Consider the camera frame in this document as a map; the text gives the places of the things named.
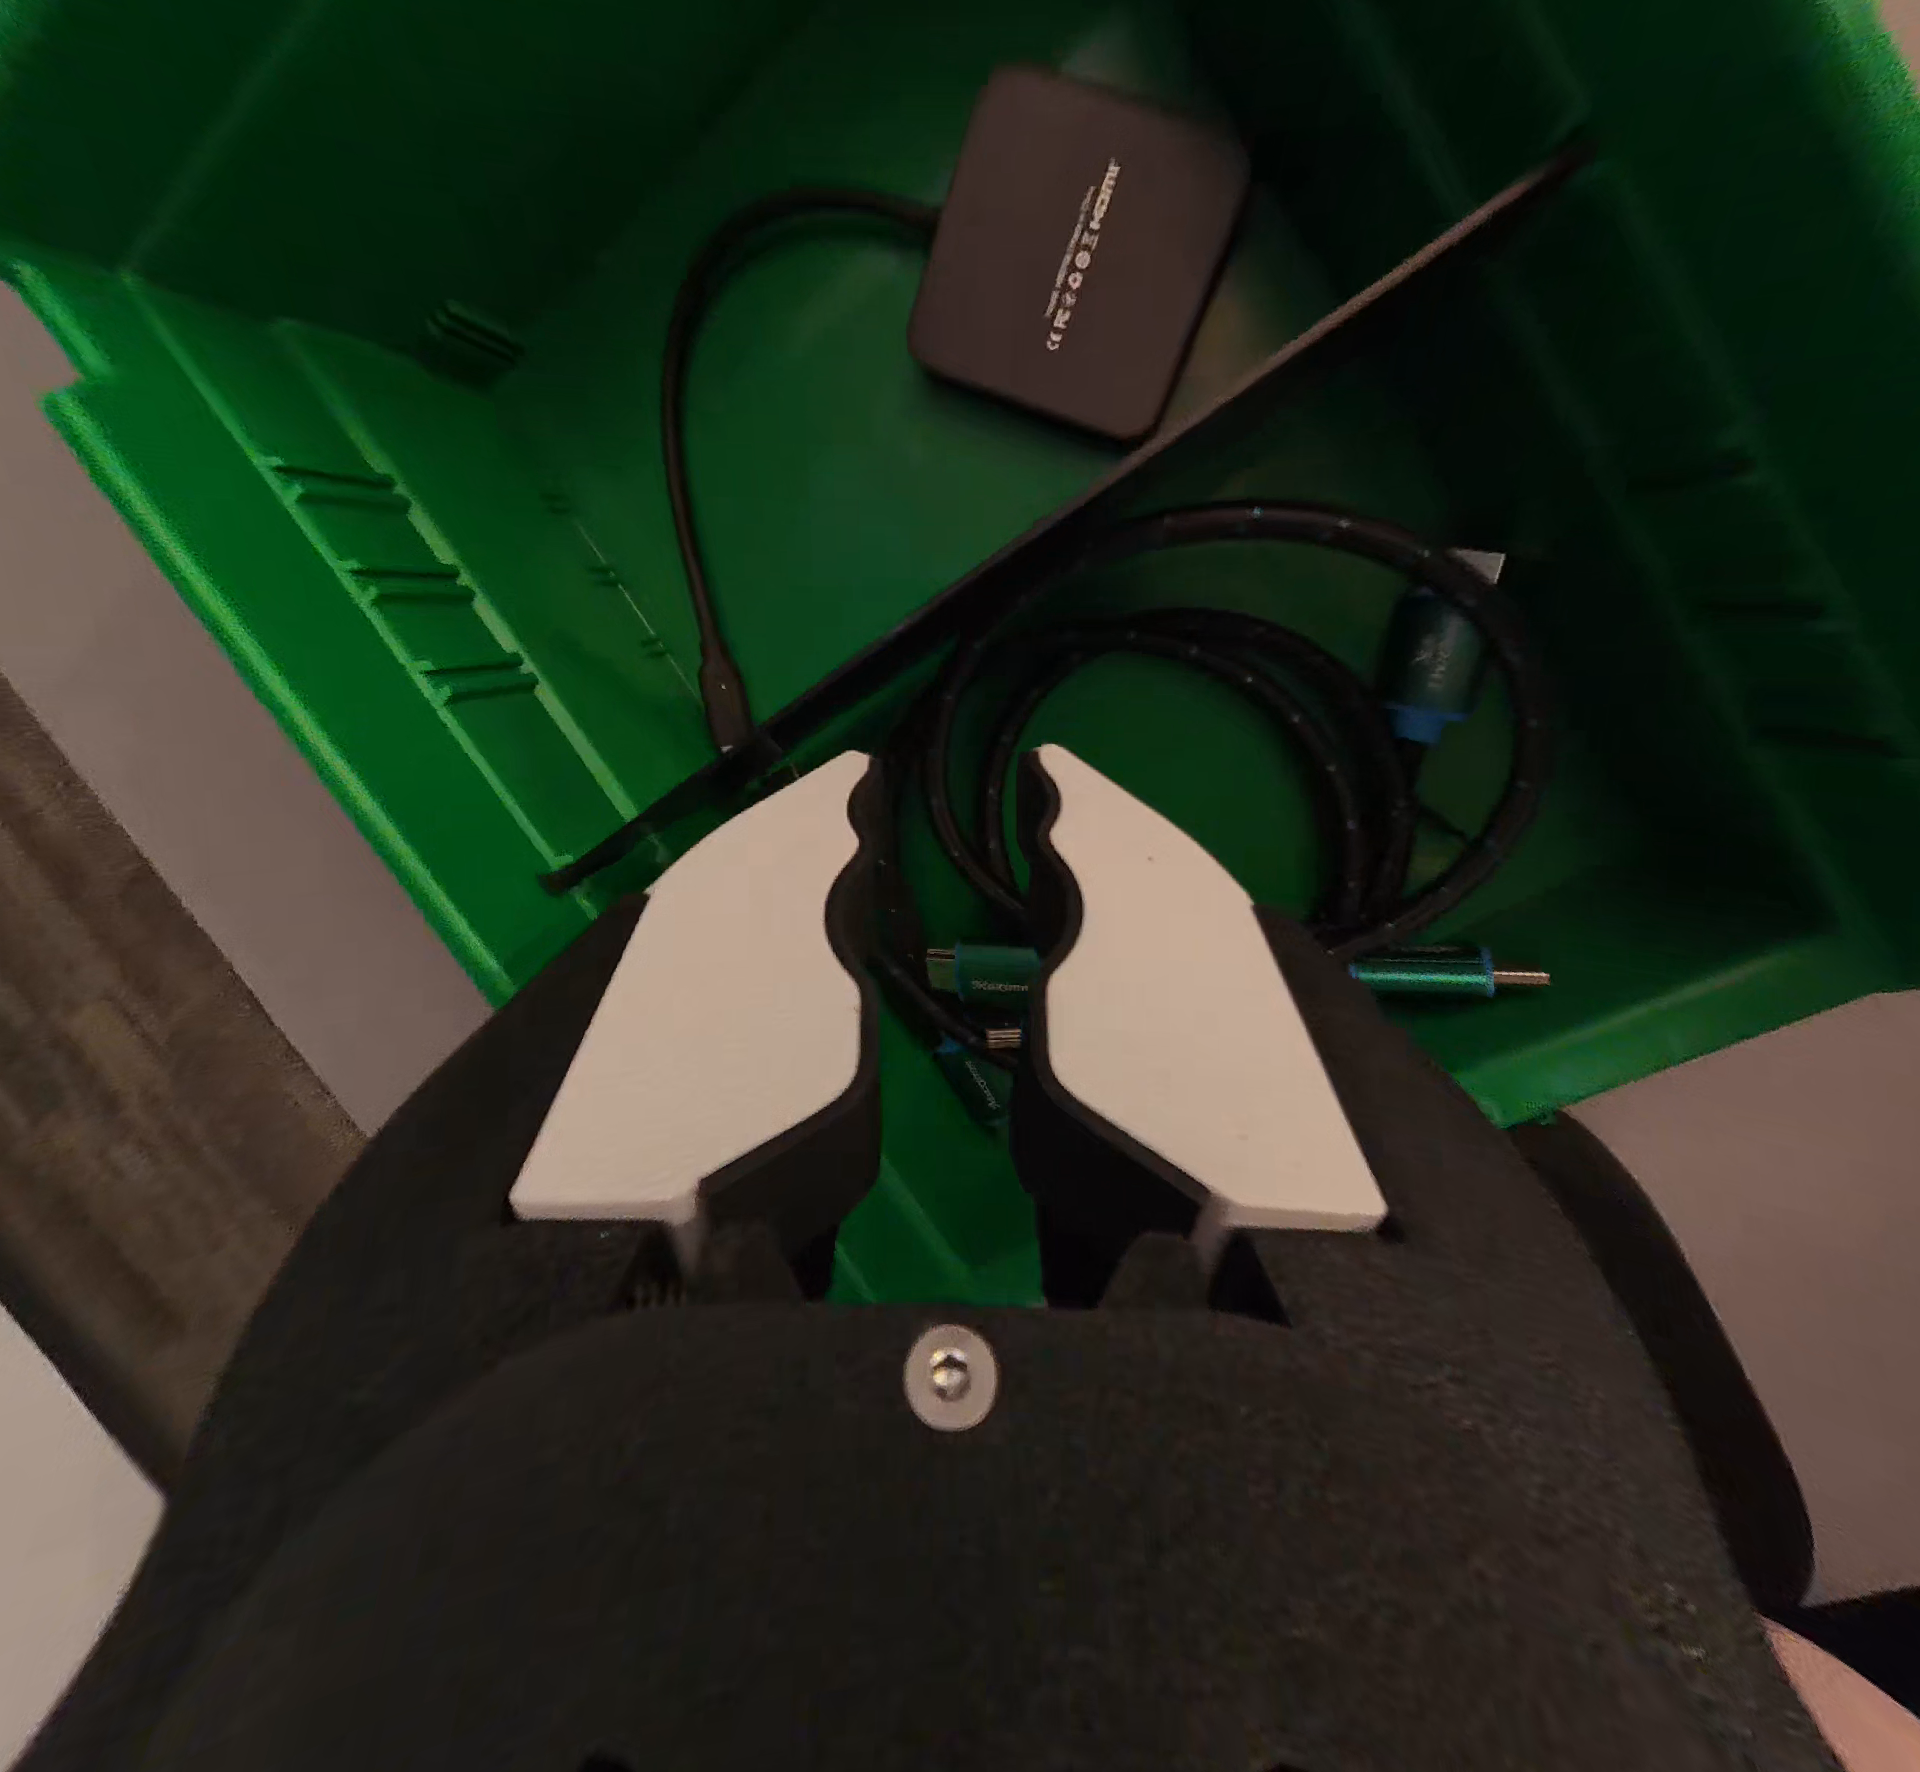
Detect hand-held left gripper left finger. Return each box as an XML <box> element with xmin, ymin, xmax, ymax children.
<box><xmin>511</xmin><ymin>749</ymin><xmax>890</xmax><ymax>1228</ymax></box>

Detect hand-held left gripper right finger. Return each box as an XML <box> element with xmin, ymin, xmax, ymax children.
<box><xmin>1012</xmin><ymin>740</ymin><xmax>1392</xmax><ymax>1232</ymax></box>

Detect thin braided cable green plugs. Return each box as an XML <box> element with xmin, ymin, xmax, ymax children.
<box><xmin>1345</xmin><ymin>946</ymin><xmax>1559</xmax><ymax>1013</ymax></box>

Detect braided hdmi cable green plugs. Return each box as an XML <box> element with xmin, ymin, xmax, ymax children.
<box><xmin>890</xmin><ymin>497</ymin><xmax>1563</xmax><ymax>1128</ymax></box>

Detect green plastic bin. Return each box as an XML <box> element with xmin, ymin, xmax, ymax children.
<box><xmin>0</xmin><ymin>0</ymin><xmax>1920</xmax><ymax>1308</ymax></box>

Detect black flat panel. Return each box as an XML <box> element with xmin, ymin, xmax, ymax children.
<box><xmin>542</xmin><ymin>138</ymin><xmax>1602</xmax><ymax>897</ymax></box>

